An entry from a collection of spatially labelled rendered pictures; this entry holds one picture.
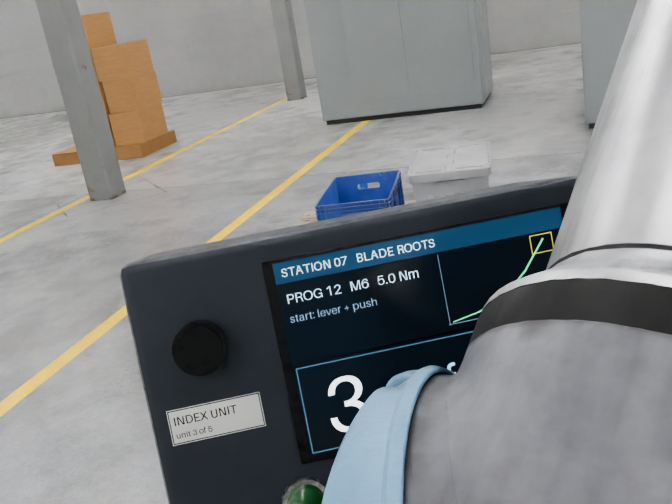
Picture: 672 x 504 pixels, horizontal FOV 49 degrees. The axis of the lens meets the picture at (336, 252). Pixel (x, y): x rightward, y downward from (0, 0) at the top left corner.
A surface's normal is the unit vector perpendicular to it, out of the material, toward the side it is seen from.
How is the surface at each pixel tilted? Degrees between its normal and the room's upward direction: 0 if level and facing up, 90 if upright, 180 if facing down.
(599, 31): 90
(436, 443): 13
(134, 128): 90
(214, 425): 75
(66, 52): 90
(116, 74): 90
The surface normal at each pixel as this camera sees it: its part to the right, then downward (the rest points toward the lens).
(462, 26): -0.29, 0.36
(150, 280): 0.10, 0.05
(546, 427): -0.53, -0.59
